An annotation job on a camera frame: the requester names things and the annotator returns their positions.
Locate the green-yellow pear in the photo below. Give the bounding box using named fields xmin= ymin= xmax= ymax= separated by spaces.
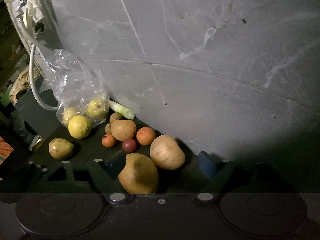
xmin=49 ymin=138 xmax=74 ymax=159

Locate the yellow lemon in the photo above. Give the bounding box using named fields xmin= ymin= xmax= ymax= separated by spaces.
xmin=68 ymin=115 xmax=92 ymax=139

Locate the dark red plum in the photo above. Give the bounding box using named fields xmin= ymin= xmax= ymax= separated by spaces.
xmin=121 ymin=138 xmax=137 ymax=153

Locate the large tan pear front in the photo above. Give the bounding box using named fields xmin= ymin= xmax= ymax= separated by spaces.
xmin=118 ymin=153 xmax=158 ymax=194

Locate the brown round pear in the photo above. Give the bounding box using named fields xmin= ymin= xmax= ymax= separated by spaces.
xmin=111 ymin=120 xmax=137 ymax=141

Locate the small brown kiwi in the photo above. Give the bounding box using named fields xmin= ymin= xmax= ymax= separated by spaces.
xmin=109 ymin=112 xmax=123 ymax=124
xmin=105 ymin=124 xmax=111 ymax=134

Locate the dark grey box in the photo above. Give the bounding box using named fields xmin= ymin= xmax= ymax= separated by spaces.
xmin=15 ymin=88 xmax=60 ymax=139

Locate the yellow apple in bag left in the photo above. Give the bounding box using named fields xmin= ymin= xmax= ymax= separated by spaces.
xmin=62 ymin=107 xmax=78 ymax=128

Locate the yellow apple in bag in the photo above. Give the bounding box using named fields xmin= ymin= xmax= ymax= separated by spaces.
xmin=62 ymin=107 xmax=78 ymax=128
xmin=86 ymin=99 xmax=108 ymax=120

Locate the yellow apple in bag right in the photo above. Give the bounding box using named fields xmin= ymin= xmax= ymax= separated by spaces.
xmin=86 ymin=99 xmax=108 ymax=120

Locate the clear plastic bag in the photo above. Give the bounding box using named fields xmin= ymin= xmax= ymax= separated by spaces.
xmin=40 ymin=49 xmax=110 ymax=127

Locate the beige crumpled cloth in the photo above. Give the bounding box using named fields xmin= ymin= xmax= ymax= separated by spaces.
xmin=9 ymin=66 xmax=31 ymax=105

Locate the green leek stalk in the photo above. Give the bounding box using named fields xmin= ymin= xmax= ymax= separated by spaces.
xmin=108 ymin=100 xmax=135 ymax=120

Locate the white power strip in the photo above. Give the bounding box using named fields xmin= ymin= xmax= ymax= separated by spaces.
xmin=5 ymin=0 xmax=62 ymax=62

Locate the white cable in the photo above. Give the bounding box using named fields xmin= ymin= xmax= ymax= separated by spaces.
xmin=16 ymin=10 xmax=58 ymax=112

